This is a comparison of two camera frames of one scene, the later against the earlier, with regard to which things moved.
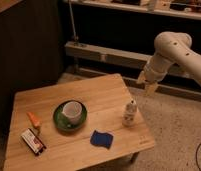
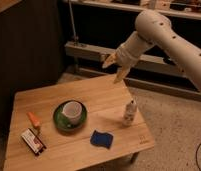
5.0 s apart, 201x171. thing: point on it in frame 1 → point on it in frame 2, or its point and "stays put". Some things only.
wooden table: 76,125 stays put
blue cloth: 102,139 stays put
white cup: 72,110 stays put
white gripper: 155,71 → 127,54
